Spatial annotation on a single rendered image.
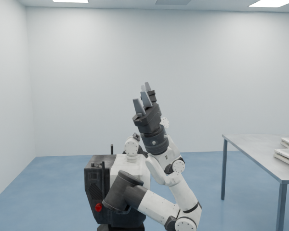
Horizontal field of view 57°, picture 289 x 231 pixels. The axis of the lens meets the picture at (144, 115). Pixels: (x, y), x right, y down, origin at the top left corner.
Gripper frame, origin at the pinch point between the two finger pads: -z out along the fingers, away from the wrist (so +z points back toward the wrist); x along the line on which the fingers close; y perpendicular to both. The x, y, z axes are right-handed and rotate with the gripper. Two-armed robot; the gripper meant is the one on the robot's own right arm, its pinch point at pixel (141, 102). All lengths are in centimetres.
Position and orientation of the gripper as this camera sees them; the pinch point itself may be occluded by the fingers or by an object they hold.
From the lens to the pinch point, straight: 88.4
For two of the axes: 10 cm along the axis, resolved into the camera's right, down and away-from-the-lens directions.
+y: 8.3, -0.4, -5.5
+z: 3.1, 8.6, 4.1
